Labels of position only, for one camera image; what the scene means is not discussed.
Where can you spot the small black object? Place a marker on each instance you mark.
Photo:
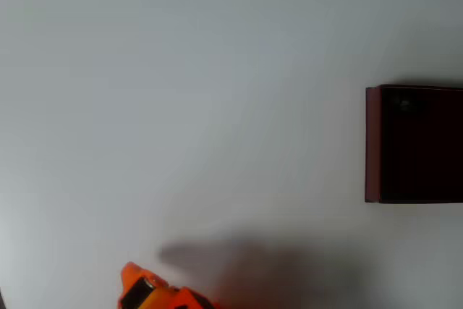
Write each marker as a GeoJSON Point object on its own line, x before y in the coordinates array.
{"type": "Point", "coordinates": [404, 105]}

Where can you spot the dark red open box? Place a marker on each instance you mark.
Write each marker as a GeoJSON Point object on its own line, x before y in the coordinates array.
{"type": "Point", "coordinates": [416, 153]}

